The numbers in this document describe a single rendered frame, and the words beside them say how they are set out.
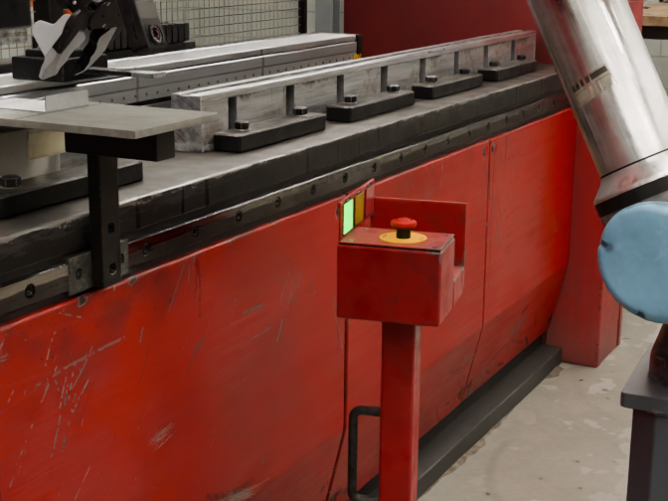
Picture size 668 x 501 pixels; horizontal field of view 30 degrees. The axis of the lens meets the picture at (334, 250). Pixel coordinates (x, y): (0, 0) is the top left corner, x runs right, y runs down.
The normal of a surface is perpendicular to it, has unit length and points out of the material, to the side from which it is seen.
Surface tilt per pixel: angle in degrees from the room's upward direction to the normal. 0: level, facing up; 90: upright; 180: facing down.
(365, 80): 90
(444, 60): 90
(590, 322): 90
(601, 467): 0
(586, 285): 90
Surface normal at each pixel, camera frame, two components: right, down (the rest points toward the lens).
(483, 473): 0.01, -0.97
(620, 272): -0.54, 0.30
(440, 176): 0.88, 0.12
